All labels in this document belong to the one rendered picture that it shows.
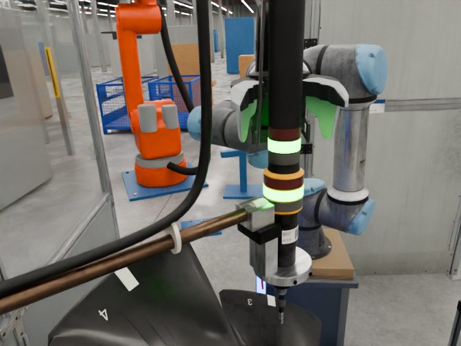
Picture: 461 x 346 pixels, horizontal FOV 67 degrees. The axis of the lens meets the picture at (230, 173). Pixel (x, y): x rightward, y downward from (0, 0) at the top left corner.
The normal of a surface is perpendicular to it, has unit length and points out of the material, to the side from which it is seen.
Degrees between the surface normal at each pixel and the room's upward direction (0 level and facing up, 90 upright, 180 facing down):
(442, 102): 90
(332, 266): 1
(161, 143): 90
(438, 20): 90
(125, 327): 46
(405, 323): 0
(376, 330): 0
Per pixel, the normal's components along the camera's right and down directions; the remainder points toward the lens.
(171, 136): 0.36, 0.32
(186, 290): 0.40, -0.59
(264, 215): 0.57, 0.28
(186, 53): -0.16, 0.37
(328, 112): -0.95, 0.22
